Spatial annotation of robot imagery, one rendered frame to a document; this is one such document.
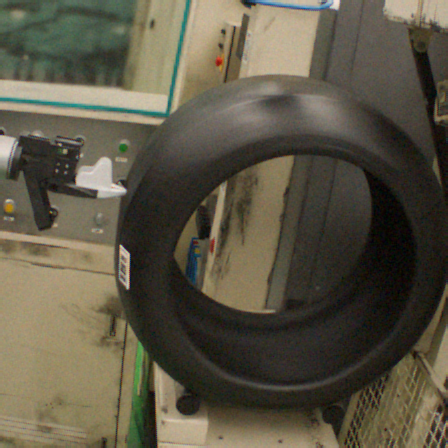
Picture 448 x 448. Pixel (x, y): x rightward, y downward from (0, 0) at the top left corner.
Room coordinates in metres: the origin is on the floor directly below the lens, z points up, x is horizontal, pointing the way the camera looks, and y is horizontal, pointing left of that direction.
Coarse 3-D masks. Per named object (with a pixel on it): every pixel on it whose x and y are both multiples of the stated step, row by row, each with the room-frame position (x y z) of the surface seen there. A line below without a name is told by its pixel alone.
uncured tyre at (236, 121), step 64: (192, 128) 1.17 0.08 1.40; (256, 128) 1.14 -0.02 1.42; (320, 128) 1.16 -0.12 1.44; (384, 128) 1.20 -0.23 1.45; (128, 192) 1.19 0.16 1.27; (192, 192) 1.13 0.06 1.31; (384, 192) 1.47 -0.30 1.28; (384, 256) 1.47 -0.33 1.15; (128, 320) 1.16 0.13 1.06; (192, 320) 1.41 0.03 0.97; (256, 320) 1.44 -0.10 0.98; (320, 320) 1.45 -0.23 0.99; (384, 320) 1.37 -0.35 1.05; (192, 384) 1.15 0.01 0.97; (256, 384) 1.15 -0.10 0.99; (320, 384) 1.16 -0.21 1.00
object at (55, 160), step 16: (16, 144) 1.19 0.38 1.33; (32, 144) 1.19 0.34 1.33; (48, 144) 1.20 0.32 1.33; (64, 144) 1.23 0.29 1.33; (80, 144) 1.24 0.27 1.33; (16, 160) 1.17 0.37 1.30; (32, 160) 1.20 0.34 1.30; (48, 160) 1.18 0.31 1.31; (64, 160) 1.19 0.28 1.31; (16, 176) 1.19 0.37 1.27; (48, 176) 1.18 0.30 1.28; (64, 176) 1.20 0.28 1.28
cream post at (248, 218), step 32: (288, 0) 1.56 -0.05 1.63; (320, 0) 1.57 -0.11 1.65; (256, 32) 1.55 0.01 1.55; (288, 32) 1.56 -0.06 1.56; (256, 64) 1.55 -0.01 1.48; (288, 64) 1.56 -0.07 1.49; (288, 160) 1.56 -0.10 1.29; (224, 192) 1.57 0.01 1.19; (256, 192) 1.56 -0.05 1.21; (224, 224) 1.55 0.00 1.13; (256, 224) 1.56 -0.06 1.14; (224, 256) 1.55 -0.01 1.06; (256, 256) 1.56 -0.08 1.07; (224, 288) 1.55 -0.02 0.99; (256, 288) 1.56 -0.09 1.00
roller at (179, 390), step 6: (174, 384) 1.24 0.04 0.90; (180, 384) 1.22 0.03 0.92; (174, 390) 1.22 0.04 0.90; (180, 390) 1.20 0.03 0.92; (186, 390) 1.20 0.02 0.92; (180, 396) 1.18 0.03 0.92; (186, 396) 1.18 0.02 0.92; (192, 396) 1.18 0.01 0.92; (198, 396) 1.20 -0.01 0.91; (180, 402) 1.17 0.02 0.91; (186, 402) 1.17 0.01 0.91; (192, 402) 1.17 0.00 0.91; (198, 402) 1.18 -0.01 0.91; (180, 408) 1.17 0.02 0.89; (186, 408) 1.17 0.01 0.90; (192, 408) 1.17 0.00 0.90; (198, 408) 1.18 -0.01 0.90; (186, 414) 1.17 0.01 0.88; (192, 414) 1.17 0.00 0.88
